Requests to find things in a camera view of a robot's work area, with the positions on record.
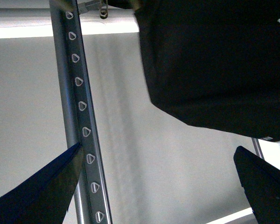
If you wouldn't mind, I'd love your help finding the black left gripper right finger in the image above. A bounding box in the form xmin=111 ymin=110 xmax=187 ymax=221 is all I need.
xmin=233 ymin=146 xmax=280 ymax=224

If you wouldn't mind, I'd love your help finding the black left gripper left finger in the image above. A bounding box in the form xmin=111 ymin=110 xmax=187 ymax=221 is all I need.
xmin=0 ymin=143 xmax=82 ymax=224

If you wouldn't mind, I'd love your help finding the black t-shirt with print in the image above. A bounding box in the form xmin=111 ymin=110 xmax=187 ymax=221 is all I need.
xmin=108 ymin=0 xmax=280 ymax=142

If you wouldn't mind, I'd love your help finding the grey rack vertical pole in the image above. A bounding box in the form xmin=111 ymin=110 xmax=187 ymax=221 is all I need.
xmin=252 ymin=138 xmax=264 ymax=160

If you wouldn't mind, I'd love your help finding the grey perforated front rack rail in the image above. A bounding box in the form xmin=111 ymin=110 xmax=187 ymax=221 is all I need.
xmin=49 ymin=0 xmax=112 ymax=224

